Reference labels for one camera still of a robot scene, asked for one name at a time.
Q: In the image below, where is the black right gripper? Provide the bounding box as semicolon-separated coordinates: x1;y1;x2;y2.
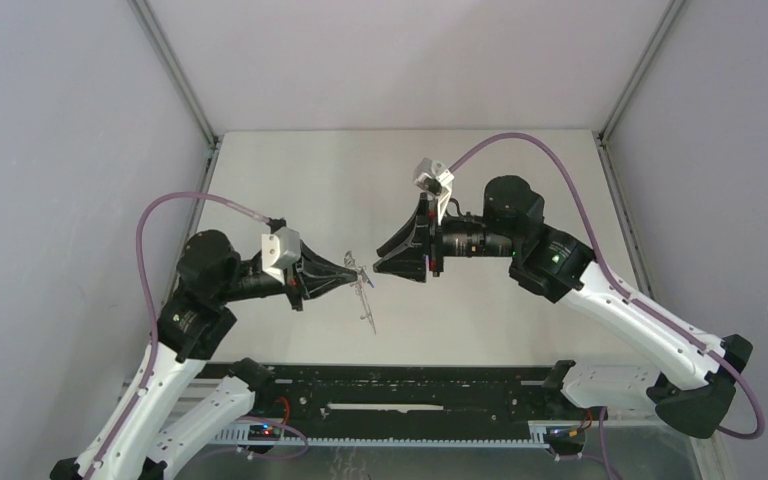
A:
373;193;518;285

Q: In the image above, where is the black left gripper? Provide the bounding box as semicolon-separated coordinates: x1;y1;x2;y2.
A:
218;237;359;309

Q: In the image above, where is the metal oval keyring plate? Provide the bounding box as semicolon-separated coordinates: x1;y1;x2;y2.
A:
344;250;377;335

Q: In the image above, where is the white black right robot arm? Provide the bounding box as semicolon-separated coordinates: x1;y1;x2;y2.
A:
373;175;752;439

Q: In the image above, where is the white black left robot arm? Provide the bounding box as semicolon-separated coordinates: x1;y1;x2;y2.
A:
49;226;359;479

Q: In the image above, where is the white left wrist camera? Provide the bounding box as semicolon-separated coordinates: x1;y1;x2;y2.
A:
261;227;301;285

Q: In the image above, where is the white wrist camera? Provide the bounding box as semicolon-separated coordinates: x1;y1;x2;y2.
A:
413;158;454;224
261;227;301;285

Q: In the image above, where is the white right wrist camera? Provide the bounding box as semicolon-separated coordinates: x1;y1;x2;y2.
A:
413;158;454;224

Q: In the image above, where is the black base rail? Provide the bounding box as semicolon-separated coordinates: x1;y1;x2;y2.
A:
253;364;596;439

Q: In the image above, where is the white slotted cable duct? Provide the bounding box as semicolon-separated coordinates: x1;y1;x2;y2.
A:
207;423;588;449

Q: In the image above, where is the aluminium frame post right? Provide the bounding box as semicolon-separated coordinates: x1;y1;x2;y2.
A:
592;0;690;142

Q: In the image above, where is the aluminium frame post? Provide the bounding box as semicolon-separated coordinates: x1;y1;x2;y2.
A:
128;0;221;148
592;0;690;142

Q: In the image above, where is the aluminium frame post left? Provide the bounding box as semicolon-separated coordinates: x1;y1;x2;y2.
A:
128;0;221;148

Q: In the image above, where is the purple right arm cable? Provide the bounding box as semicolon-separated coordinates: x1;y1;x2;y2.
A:
448;132;767;440

